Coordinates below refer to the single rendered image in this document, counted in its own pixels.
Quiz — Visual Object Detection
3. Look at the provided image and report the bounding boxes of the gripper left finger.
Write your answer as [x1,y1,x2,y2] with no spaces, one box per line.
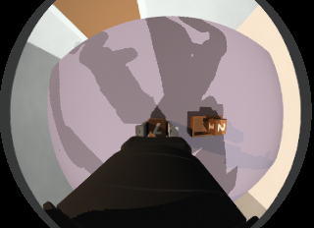
[135,121,148,137]

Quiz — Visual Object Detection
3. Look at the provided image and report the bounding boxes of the brown wooden tray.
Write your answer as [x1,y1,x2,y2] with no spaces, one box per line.
[189,115,223,138]

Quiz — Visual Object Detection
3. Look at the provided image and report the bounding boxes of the brown wooden number cube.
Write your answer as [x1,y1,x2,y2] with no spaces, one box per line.
[148,118,167,137]
[208,118,227,136]

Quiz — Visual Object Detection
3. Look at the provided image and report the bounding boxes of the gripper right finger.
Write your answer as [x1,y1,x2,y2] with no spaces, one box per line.
[166,121,179,137]

